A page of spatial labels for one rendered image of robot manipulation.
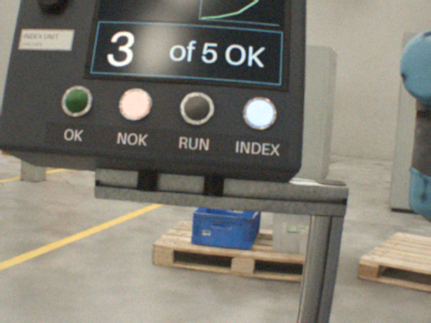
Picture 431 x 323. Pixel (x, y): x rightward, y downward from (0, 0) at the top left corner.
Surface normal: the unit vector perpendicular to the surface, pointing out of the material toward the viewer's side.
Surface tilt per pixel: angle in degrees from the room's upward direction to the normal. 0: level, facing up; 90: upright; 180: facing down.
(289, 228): 96
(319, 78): 90
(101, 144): 75
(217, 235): 90
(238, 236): 90
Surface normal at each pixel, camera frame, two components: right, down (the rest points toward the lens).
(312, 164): -0.31, 0.08
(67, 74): -0.01, -0.15
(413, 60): -0.82, 0.00
